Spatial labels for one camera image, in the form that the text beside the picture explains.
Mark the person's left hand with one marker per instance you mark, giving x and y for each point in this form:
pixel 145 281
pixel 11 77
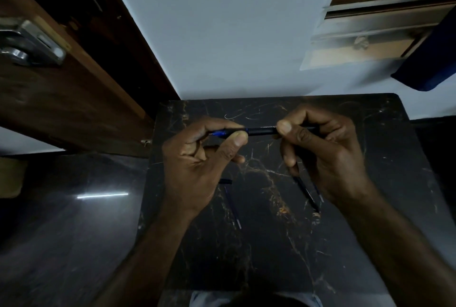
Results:
pixel 185 168

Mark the person's right hand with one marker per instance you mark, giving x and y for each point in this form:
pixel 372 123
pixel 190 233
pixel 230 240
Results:
pixel 335 160

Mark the person's right thumb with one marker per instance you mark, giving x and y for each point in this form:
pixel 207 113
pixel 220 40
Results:
pixel 297 135

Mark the person's left thumb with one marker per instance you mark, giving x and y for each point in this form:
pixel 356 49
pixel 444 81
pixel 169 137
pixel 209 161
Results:
pixel 231 146

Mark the person's left middle finger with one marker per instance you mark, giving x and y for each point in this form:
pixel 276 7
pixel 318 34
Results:
pixel 231 157

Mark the black and blue pen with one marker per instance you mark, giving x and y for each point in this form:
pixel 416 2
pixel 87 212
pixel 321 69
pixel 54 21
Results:
pixel 260 131

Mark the person's left forearm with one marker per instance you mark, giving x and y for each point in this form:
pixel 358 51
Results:
pixel 149 257

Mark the person's right forearm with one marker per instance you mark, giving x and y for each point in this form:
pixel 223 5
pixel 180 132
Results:
pixel 399 246

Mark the window with wooden shutters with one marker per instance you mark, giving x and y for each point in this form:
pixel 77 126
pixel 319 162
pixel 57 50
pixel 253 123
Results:
pixel 374 25

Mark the dark blue cloth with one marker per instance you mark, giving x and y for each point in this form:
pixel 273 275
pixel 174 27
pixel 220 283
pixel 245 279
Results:
pixel 431 61

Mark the dark wooden door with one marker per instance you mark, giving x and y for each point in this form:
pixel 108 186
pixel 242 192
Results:
pixel 71 103

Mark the metal door lock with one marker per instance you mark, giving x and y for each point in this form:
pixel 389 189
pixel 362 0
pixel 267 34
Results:
pixel 32 43

